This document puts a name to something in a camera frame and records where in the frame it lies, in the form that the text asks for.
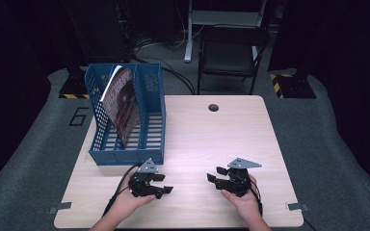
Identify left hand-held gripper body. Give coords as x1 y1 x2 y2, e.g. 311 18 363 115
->
128 157 160 198

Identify person's right hand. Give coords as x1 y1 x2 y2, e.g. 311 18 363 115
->
221 173 263 223

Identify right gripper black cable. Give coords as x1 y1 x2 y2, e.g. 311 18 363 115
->
248 176 265 217

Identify black floor cables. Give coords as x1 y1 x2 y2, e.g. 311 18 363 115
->
130 32 197 96

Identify dark cabinet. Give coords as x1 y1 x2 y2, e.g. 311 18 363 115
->
65 0 133 65

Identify blue plastic file rack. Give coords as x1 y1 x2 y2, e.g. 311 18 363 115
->
84 62 168 167

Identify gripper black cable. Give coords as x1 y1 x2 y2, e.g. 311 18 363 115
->
248 176 265 217
102 163 143 217

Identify black folding chair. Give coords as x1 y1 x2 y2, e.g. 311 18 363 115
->
197 25 271 96

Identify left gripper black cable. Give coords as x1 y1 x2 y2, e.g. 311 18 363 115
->
102 163 143 217

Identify black striped stand base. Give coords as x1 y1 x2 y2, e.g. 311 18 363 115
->
58 62 92 100
269 70 318 100

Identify person's left hand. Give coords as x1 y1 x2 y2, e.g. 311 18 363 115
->
113 177 157 216

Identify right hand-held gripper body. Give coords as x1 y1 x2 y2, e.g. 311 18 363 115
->
219 156 263 198

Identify grey metal table bracket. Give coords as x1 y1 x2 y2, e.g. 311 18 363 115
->
46 201 73 216
285 201 310 213

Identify red magazine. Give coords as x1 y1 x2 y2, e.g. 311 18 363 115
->
99 64 141 149

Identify white metal desk frame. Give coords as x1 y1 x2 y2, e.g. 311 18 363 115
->
183 0 268 64

